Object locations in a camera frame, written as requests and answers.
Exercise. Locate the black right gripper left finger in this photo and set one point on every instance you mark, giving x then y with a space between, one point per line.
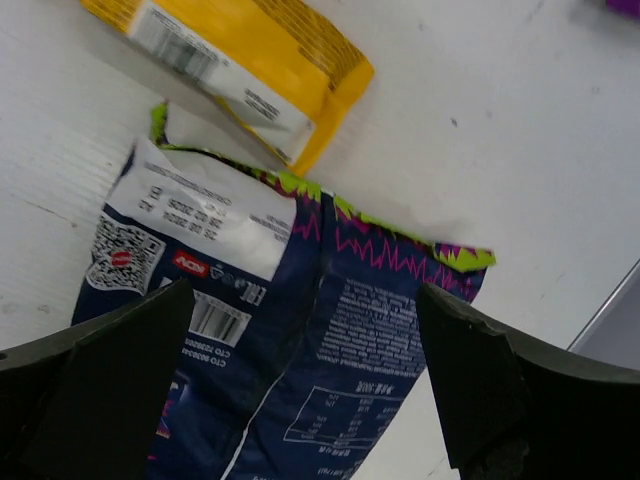
85 402

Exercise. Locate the aluminium table frame rail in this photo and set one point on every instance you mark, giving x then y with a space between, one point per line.
612 334

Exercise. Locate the blue purple snack bag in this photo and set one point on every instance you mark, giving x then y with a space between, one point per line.
303 342

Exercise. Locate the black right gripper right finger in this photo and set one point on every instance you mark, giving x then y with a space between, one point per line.
512 406

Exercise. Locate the yellow wrapped snack bar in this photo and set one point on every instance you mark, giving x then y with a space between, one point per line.
280 69

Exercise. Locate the dark purple candy bar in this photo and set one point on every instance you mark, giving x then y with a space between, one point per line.
630 8

